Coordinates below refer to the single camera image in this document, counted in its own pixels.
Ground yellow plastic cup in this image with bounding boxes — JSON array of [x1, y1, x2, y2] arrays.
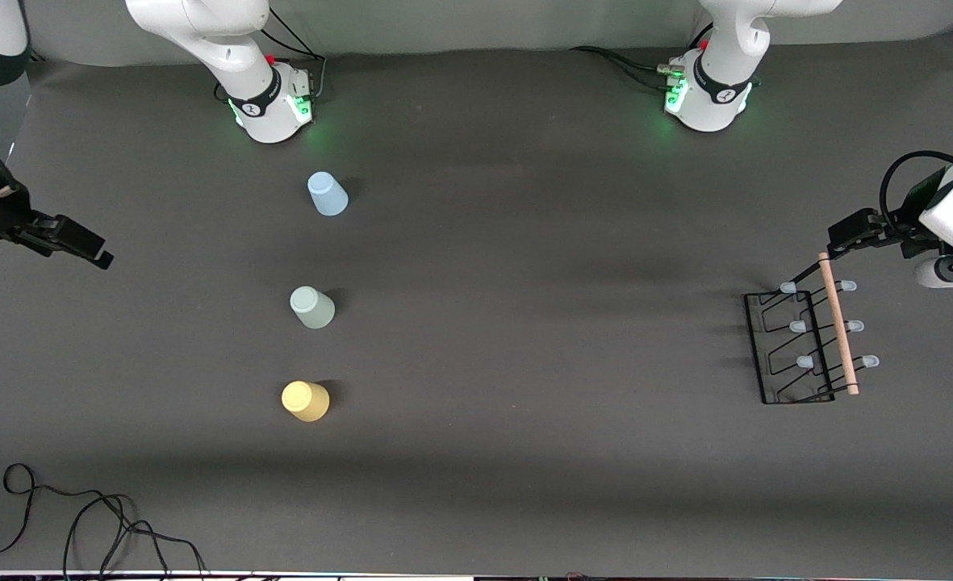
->
[[281, 380, 331, 423]]

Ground black left arm base cables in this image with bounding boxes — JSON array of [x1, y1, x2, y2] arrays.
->
[[569, 23, 715, 94]]

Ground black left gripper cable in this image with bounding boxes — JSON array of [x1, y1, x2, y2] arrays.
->
[[880, 149, 953, 235]]

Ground black wire cup holder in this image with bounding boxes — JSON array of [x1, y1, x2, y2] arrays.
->
[[744, 253, 880, 405]]

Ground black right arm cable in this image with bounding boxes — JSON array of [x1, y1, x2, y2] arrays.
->
[[214, 6, 328, 104]]

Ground dark grey table mat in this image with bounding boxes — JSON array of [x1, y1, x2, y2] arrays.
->
[[0, 28, 953, 575]]

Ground loose black cable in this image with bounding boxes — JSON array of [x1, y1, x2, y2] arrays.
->
[[0, 462, 207, 578]]

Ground light blue plastic cup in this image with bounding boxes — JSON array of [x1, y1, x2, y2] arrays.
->
[[307, 171, 349, 217]]

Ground light green plastic cup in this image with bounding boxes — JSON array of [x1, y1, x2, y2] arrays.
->
[[289, 286, 336, 330]]

